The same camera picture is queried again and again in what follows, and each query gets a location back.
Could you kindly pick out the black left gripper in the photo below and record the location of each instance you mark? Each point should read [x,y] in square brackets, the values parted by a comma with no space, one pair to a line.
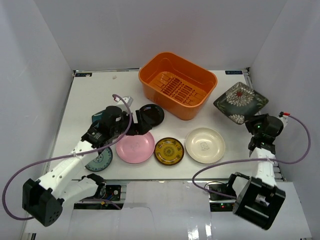
[139,122]

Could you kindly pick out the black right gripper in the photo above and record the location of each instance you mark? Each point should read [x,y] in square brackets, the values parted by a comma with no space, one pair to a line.
[250,121]

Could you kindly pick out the black floral square plate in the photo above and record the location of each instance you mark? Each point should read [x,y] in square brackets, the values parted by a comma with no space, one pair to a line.
[240,102]

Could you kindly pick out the teal square plate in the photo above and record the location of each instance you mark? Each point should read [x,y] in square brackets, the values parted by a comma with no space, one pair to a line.
[98,119]

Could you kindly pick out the cream round plate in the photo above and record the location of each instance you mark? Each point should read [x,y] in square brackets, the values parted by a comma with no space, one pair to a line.
[205,145]

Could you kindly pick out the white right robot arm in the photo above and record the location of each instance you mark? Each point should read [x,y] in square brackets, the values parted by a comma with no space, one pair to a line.
[260,199]

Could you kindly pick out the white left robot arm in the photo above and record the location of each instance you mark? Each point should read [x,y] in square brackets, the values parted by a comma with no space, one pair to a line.
[45,198]

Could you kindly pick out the orange plastic bin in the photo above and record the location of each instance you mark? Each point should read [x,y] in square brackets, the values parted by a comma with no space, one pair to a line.
[176,84]

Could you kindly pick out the black round plate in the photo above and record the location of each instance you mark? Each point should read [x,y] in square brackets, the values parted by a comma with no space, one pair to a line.
[152,114]

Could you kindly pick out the pink round plate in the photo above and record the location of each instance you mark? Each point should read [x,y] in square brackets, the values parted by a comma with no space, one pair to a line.
[136,149]

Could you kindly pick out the yellow patterned round plate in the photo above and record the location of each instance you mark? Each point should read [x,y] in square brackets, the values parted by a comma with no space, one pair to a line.
[169,151]

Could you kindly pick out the blue patterned round plate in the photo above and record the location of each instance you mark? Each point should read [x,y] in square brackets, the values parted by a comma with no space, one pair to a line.
[101,162]

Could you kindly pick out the right blue table label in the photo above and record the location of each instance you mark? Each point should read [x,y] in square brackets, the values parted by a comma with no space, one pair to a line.
[233,72]

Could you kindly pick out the blue table label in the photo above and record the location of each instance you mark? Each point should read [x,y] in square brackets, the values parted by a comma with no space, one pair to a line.
[82,74]
[233,72]

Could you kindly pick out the left blue table label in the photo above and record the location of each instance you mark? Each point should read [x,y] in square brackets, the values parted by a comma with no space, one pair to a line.
[82,74]

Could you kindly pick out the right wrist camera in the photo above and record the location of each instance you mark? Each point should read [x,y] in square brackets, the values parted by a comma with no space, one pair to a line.
[283,116]

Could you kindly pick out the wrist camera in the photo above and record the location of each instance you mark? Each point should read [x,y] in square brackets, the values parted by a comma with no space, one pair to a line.
[283,116]
[121,103]

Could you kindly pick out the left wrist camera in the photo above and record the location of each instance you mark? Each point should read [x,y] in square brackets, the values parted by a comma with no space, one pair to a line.
[121,103]

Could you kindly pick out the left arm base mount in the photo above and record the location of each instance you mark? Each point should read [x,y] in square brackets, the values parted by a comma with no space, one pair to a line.
[110,201]

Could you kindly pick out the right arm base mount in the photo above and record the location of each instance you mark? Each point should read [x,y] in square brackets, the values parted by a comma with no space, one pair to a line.
[217,202]

